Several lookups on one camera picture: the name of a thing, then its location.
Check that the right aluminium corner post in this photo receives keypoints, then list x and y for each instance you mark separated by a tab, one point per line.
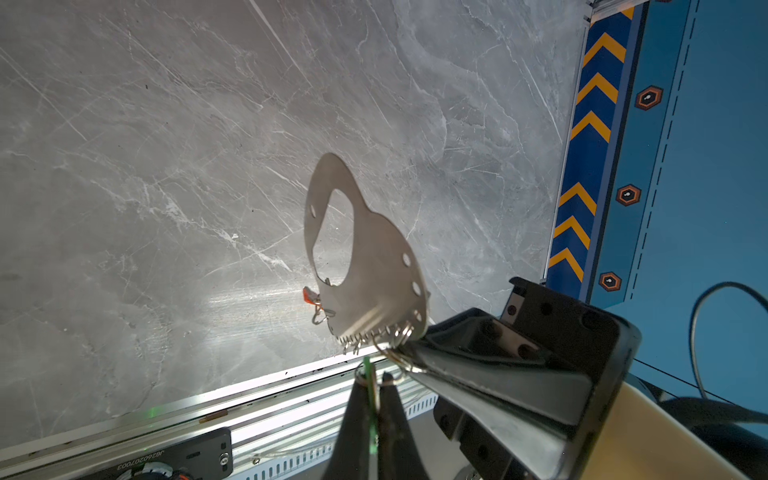
602	9

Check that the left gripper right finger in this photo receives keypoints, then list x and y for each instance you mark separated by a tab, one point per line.
398	456

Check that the green key tag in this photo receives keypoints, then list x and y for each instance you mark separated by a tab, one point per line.
371	382

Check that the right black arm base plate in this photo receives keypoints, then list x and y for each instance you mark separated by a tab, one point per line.
205	456

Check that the aluminium front rail frame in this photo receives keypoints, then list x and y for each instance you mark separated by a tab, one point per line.
283	424

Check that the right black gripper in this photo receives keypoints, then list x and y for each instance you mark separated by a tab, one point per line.
545	374

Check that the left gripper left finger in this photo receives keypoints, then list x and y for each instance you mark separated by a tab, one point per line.
350	459

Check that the red key tag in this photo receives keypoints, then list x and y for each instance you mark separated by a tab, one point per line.
310	296

